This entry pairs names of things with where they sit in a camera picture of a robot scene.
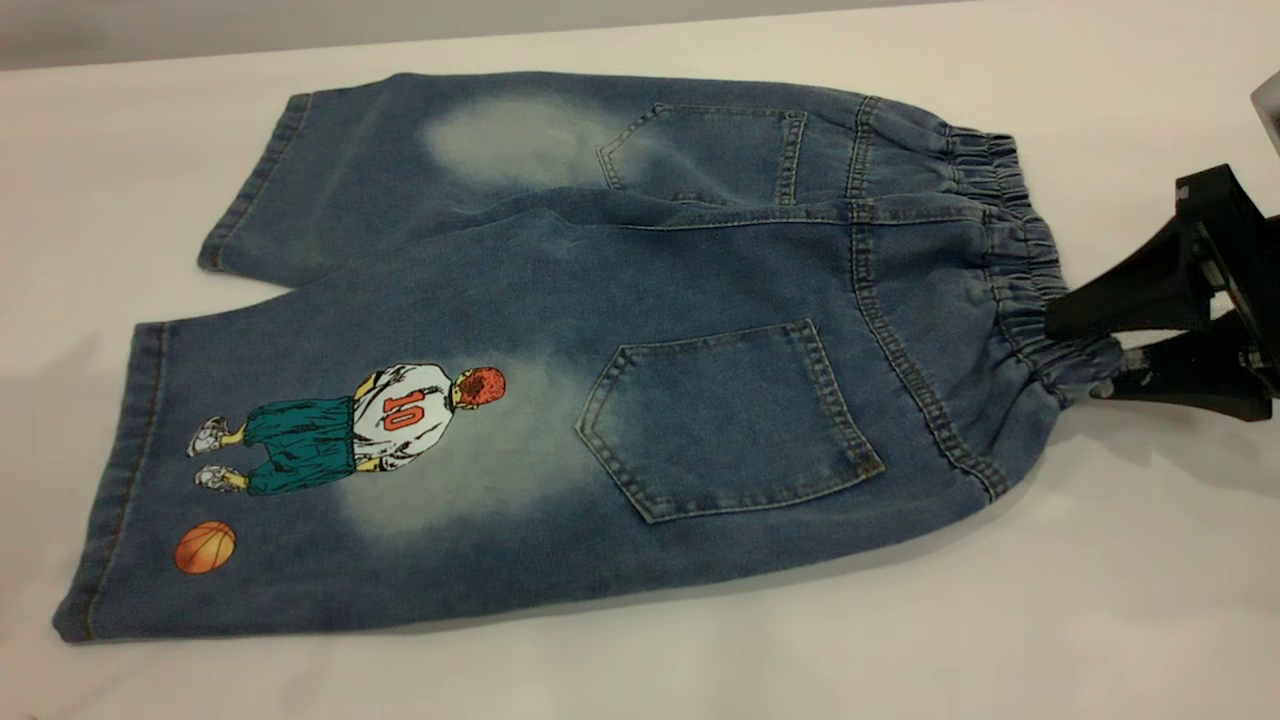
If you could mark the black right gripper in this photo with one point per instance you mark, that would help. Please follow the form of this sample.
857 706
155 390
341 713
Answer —
1245 240

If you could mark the blue denim printed shorts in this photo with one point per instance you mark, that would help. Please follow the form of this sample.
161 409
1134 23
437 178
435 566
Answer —
600 300

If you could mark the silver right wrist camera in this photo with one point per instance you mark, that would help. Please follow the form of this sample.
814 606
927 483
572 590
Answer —
1270 110

